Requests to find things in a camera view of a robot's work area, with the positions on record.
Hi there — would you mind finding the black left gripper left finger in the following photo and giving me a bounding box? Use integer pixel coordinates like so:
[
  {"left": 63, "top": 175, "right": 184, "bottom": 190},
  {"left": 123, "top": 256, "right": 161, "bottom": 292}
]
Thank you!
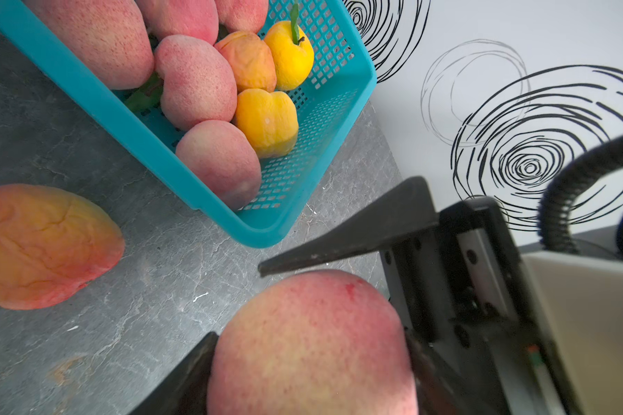
[{"left": 130, "top": 332, "right": 219, "bottom": 415}]

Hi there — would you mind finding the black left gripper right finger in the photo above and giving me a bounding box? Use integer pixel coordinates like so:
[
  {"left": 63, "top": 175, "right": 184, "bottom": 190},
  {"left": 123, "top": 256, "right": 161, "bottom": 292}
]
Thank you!
[{"left": 405, "top": 331, "right": 497, "bottom": 414}]

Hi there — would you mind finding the yellow peach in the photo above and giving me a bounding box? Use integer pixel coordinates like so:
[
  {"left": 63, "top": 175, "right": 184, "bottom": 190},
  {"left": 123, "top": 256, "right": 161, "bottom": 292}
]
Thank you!
[
  {"left": 235, "top": 88, "right": 299, "bottom": 159},
  {"left": 264, "top": 3, "right": 315, "bottom": 92}
]

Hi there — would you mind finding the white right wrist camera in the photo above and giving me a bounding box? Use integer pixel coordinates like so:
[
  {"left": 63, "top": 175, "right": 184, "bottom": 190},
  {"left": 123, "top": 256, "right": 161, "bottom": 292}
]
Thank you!
[{"left": 522, "top": 252, "right": 623, "bottom": 414}]

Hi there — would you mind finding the orange wrinkled peach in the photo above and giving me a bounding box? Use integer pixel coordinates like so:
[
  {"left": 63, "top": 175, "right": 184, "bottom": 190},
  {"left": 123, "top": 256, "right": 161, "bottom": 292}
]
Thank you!
[
  {"left": 215, "top": 31, "right": 277, "bottom": 93},
  {"left": 0, "top": 184, "right": 126, "bottom": 311}
]

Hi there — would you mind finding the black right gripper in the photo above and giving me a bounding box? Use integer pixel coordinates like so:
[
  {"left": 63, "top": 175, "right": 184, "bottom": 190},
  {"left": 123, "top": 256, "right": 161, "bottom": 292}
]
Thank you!
[{"left": 258, "top": 176, "right": 550, "bottom": 414}]

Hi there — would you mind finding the pink peach front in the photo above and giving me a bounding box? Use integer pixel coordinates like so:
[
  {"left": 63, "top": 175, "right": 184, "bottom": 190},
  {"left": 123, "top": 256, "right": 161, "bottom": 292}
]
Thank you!
[{"left": 155, "top": 35, "right": 237, "bottom": 131}]

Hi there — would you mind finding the teal plastic basket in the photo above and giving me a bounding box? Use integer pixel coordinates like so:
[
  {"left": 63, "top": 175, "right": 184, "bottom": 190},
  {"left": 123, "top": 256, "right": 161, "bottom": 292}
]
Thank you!
[{"left": 0, "top": 1, "right": 377, "bottom": 248}]

